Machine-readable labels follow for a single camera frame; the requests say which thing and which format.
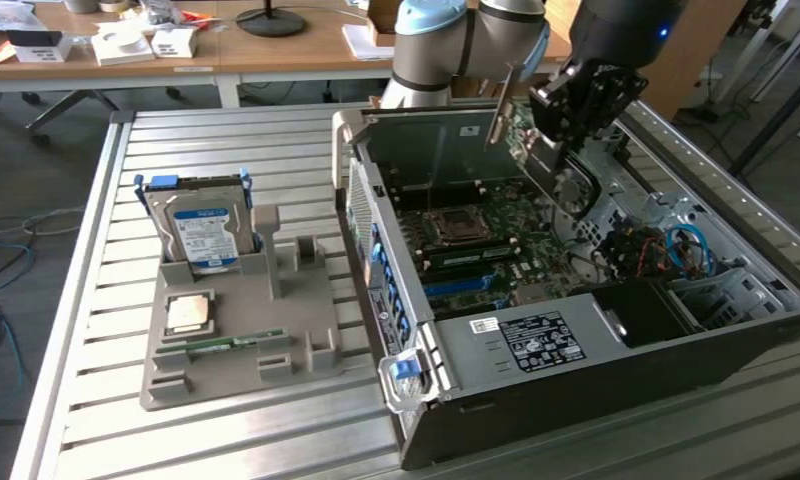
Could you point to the white box with black top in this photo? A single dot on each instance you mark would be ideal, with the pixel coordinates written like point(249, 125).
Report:
point(40, 47)

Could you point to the grey plastic parts rack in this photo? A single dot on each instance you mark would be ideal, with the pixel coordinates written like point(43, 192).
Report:
point(253, 310)

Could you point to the grey power supply unit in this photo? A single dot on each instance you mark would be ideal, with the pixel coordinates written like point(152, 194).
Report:
point(507, 345)

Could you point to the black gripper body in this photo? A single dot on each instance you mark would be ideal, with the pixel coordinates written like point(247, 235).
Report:
point(623, 30)

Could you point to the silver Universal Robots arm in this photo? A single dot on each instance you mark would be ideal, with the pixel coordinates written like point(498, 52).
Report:
point(434, 45)

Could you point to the black round lamp base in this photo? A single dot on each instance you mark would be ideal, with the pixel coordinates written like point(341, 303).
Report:
point(269, 22)

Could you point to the small white labelled box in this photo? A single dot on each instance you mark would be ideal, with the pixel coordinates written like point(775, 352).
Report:
point(173, 44)

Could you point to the graphics card with metal bracket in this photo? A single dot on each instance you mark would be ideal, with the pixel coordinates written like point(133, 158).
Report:
point(574, 185)

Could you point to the white box with tape roll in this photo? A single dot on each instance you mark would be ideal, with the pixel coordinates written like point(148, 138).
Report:
point(123, 47)

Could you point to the silver disk bay cage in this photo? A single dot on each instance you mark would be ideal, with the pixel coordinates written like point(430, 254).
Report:
point(623, 200)

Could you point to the wooden desk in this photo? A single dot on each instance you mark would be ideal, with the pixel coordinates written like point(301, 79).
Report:
point(273, 55)

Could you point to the open cardboard box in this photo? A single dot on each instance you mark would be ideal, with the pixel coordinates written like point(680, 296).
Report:
point(382, 20)

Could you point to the stack of white papers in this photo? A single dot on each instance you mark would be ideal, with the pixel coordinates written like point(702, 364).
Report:
point(363, 45)

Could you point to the green motherboard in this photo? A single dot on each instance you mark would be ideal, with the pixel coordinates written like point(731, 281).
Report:
point(514, 245)

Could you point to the open black PC case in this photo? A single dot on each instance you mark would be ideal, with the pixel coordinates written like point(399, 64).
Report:
point(640, 390)

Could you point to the black installed RAM stick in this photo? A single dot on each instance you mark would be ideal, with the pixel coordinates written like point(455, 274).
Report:
point(474, 256)

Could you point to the hard disk in blue caddy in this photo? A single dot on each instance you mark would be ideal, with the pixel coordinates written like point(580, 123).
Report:
point(203, 235)

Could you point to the CPU socket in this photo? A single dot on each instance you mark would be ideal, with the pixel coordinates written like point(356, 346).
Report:
point(456, 225)

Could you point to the blue case latch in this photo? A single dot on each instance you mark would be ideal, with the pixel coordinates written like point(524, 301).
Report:
point(402, 370)

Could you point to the blue expansion slot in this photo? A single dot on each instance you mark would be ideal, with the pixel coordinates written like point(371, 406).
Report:
point(460, 286)

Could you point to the CPU chip with metal lid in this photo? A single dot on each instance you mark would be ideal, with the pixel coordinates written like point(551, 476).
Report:
point(188, 314)

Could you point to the wooden cabinet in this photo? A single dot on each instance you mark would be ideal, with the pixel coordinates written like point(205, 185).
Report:
point(694, 60)

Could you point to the green RAM stick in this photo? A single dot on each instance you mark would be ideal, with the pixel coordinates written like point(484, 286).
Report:
point(240, 342)

